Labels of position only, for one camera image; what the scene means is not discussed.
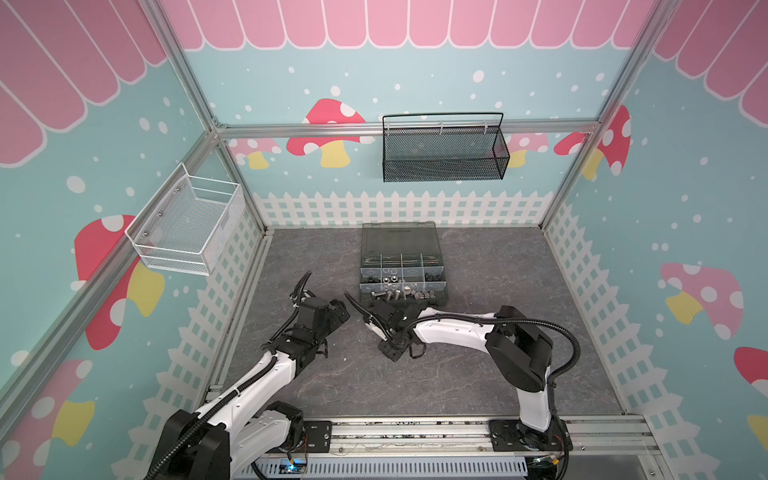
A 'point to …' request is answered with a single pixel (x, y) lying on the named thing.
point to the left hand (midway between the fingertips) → (335, 316)
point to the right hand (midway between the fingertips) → (389, 345)
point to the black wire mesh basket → (444, 154)
